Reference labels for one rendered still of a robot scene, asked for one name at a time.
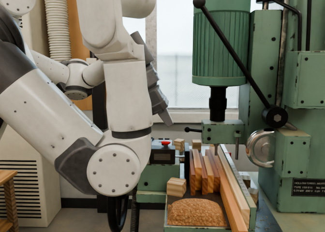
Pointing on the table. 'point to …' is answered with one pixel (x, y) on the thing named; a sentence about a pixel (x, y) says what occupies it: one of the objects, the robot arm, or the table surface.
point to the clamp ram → (185, 160)
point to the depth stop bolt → (237, 142)
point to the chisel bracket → (221, 132)
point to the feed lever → (267, 112)
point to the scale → (236, 172)
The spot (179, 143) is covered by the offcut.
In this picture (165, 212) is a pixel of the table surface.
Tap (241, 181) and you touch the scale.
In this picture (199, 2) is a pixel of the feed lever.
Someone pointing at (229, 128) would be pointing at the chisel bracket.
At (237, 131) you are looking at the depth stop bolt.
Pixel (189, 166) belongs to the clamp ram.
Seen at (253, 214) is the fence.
